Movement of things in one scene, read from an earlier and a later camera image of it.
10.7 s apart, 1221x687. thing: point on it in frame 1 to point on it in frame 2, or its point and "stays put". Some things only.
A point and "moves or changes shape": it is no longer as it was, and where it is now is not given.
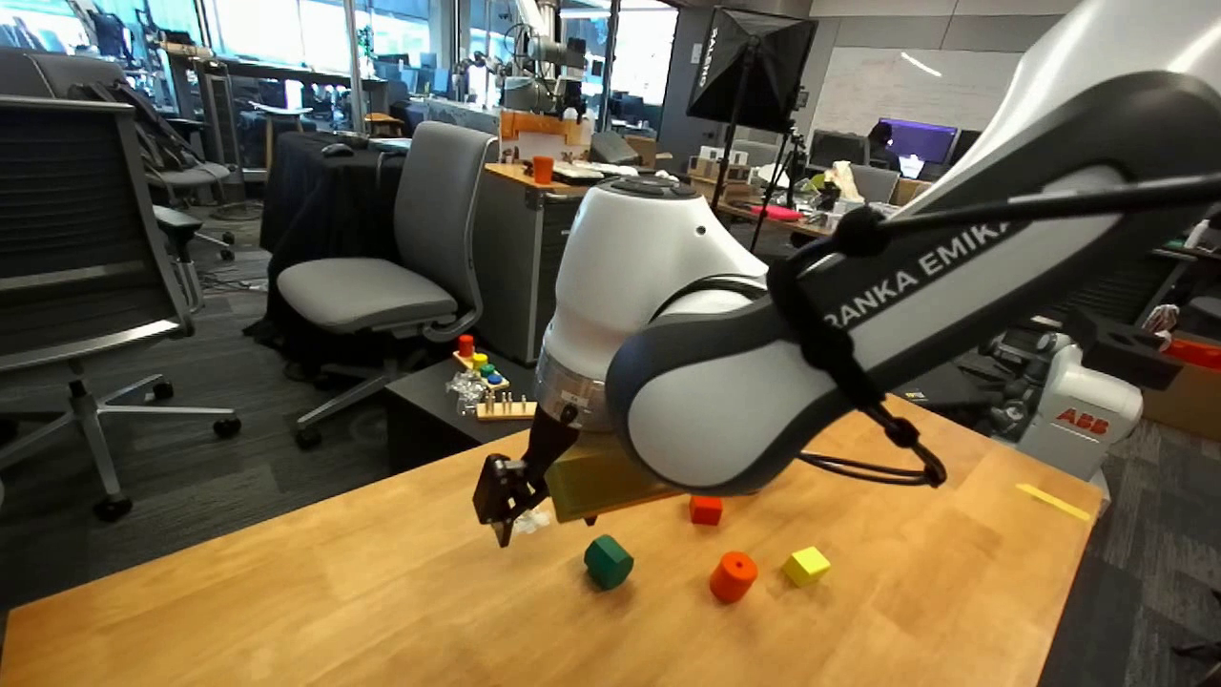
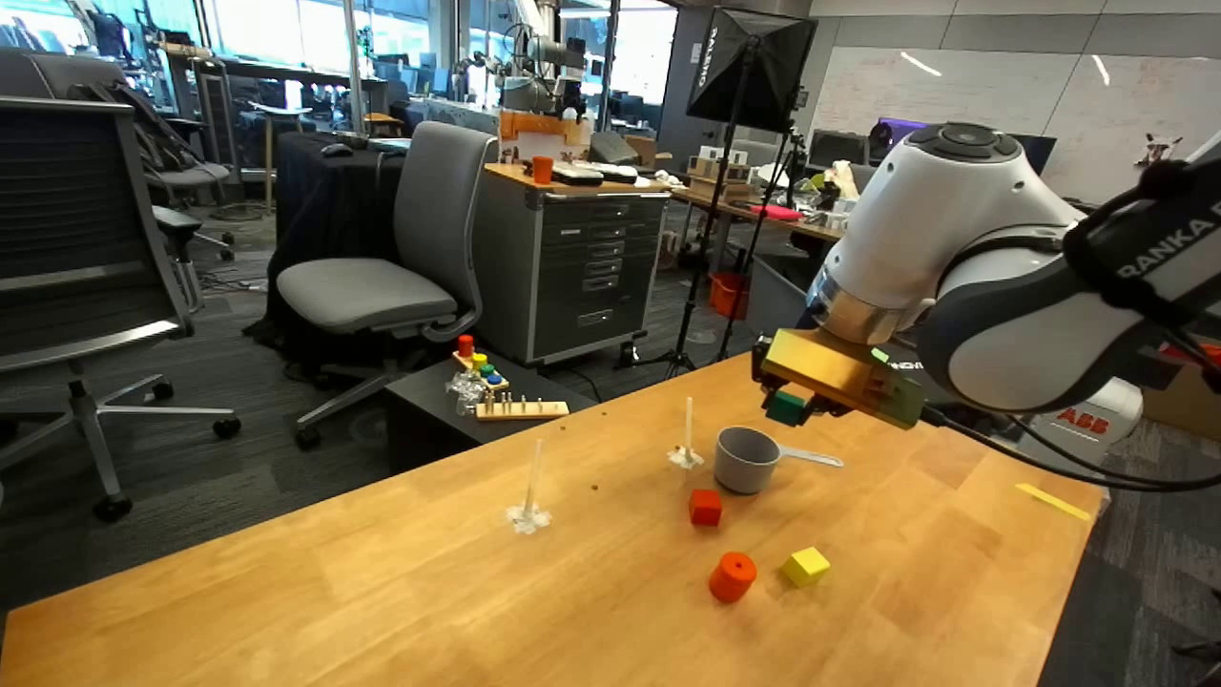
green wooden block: (609, 563) moves or changes shape
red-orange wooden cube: (707, 509) stays put
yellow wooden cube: (802, 567) stays put
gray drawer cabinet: (517, 222) stays put
